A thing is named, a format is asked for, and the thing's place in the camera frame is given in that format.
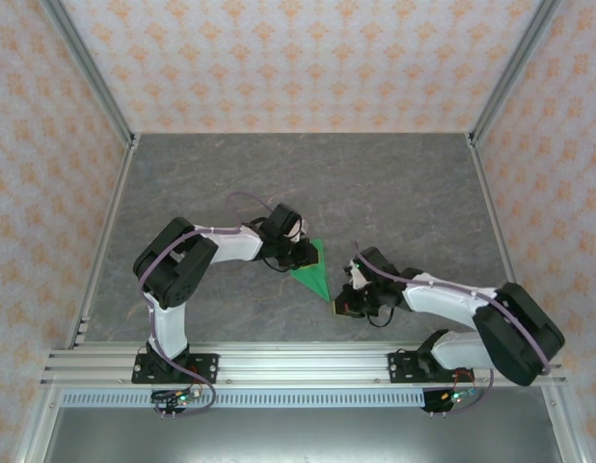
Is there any green paper sheet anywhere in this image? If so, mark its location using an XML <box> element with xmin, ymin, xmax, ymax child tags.
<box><xmin>288</xmin><ymin>238</ymin><xmax>332</xmax><ymax>303</ymax></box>

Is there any grey metal sheet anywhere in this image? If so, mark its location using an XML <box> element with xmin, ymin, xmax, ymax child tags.
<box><xmin>41</xmin><ymin>407</ymin><xmax>564</xmax><ymax>463</ymax></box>

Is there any aluminium cross beam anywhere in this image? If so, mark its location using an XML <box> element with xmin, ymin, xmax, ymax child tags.
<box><xmin>40</xmin><ymin>342</ymin><xmax>568</xmax><ymax>387</ymax></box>

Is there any right small circuit board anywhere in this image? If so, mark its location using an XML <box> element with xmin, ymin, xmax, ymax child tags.
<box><xmin>440</xmin><ymin>388</ymin><xmax>477</xmax><ymax>404</ymax></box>

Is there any small circuit board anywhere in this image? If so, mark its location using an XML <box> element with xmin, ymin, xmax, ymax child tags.
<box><xmin>440</xmin><ymin>388</ymin><xmax>477</xmax><ymax>404</ymax></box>
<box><xmin>150</xmin><ymin>388</ymin><xmax>203</xmax><ymax>406</ymax></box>

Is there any left small circuit board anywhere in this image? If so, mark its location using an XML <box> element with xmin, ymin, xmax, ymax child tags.
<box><xmin>150</xmin><ymin>388</ymin><xmax>203</xmax><ymax>406</ymax></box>

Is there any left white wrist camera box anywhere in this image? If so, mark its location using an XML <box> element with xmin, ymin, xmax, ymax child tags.
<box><xmin>286</xmin><ymin>217</ymin><xmax>312</xmax><ymax>243</ymax></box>

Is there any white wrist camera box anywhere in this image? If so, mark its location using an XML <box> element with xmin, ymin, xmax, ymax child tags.
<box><xmin>286</xmin><ymin>217</ymin><xmax>312</xmax><ymax>243</ymax></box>
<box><xmin>344</xmin><ymin>261</ymin><xmax>370</xmax><ymax>291</ymax></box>

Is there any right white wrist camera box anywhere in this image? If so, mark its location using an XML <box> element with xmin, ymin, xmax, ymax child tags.
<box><xmin>344</xmin><ymin>261</ymin><xmax>370</xmax><ymax>291</ymax></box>

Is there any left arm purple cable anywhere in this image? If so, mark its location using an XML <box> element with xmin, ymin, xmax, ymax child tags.
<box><xmin>138</xmin><ymin>191</ymin><xmax>217</xmax><ymax>420</ymax></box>

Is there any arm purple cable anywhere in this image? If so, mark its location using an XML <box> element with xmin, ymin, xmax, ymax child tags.
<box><xmin>351</xmin><ymin>239</ymin><xmax>553</xmax><ymax>416</ymax></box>
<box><xmin>138</xmin><ymin>191</ymin><xmax>217</xmax><ymax>420</ymax></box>

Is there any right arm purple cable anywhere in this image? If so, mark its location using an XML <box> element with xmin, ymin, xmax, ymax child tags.
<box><xmin>351</xmin><ymin>239</ymin><xmax>553</xmax><ymax>416</ymax></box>

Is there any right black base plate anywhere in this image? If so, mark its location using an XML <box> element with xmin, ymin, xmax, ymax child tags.
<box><xmin>388</xmin><ymin>351</ymin><xmax>474</xmax><ymax>386</ymax></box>

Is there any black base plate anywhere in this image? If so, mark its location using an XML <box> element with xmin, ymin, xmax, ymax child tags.
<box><xmin>131</xmin><ymin>353</ymin><xmax>220</xmax><ymax>386</ymax></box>
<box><xmin>388</xmin><ymin>351</ymin><xmax>474</xmax><ymax>386</ymax></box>

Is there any grey slotted cable duct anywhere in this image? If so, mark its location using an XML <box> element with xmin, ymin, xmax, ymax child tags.
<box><xmin>60</xmin><ymin>390</ymin><xmax>427</xmax><ymax>409</ymax></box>

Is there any right aluminium side rail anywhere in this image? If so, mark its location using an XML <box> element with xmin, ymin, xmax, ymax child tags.
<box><xmin>466</xmin><ymin>137</ymin><xmax>540</xmax><ymax>349</ymax></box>

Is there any aluminium side rail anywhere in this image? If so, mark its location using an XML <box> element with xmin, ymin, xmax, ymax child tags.
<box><xmin>466</xmin><ymin>137</ymin><xmax>540</xmax><ymax>349</ymax></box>
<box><xmin>64</xmin><ymin>137</ymin><xmax>141</xmax><ymax>351</ymax></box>

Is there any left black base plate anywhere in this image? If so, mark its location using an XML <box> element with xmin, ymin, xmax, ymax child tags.
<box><xmin>131</xmin><ymin>353</ymin><xmax>220</xmax><ymax>386</ymax></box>

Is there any left aluminium side rail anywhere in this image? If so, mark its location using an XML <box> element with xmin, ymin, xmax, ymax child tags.
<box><xmin>64</xmin><ymin>137</ymin><xmax>141</xmax><ymax>351</ymax></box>

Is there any right aluminium frame leg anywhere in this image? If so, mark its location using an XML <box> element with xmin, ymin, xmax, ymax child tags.
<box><xmin>541</xmin><ymin>385</ymin><xmax>591</xmax><ymax>463</ymax></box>

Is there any aluminium frame leg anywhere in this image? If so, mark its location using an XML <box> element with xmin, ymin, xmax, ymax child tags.
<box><xmin>13</xmin><ymin>385</ymin><xmax>63</xmax><ymax>463</ymax></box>
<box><xmin>541</xmin><ymin>385</ymin><xmax>591</xmax><ymax>463</ymax></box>

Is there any left aluminium corner post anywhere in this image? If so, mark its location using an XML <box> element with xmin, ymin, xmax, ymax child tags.
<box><xmin>40</xmin><ymin>0</ymin><xmax>138</xmax><ymax>149</ymax></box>

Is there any aluminium corner post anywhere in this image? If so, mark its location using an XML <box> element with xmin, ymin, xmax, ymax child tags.
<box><xmin>40</xmin><ymin>0</ymin><xmax>138</xmax><ymax>149</ymax></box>
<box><xmin>466</xmin><ymin>0</ymin><xmax>567</xmax><ymax>149</ymax></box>

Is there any right aluminium corner post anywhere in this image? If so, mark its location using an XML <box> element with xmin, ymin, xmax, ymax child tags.
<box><xmin>466</xmin><ymin>0</ymin><xmax>567</xmax><ymax>149</ymax></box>

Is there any left aluminium frame leg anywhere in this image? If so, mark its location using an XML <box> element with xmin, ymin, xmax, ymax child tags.
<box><xmin>13</xmin><ymin>385</ymin><xmax>63</xmax><ymax>463</ymax></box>

